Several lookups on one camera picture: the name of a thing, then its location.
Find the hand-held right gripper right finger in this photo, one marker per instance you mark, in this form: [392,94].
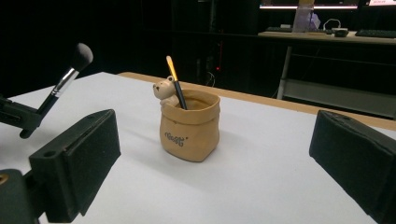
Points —
[355,158]

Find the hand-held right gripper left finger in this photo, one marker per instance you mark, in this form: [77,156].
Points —
[77,161]

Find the black makeup brush silver ferrule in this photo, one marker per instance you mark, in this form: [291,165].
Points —
[67,79]

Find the tan bag-shaped holder with bear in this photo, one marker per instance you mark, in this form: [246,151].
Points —
[190,137]

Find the desk with white legs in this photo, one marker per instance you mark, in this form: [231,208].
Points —
[339,96]

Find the white table cover board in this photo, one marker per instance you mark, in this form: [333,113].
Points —
[249,177]

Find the black computer mouse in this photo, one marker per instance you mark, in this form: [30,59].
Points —
[341,33]

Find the black keyboard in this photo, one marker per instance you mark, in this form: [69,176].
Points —
[375,33]
[278,29]

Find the clear plastic container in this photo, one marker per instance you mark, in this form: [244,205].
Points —
[302,18]

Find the lit monitor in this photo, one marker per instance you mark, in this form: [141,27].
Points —
[381,2]

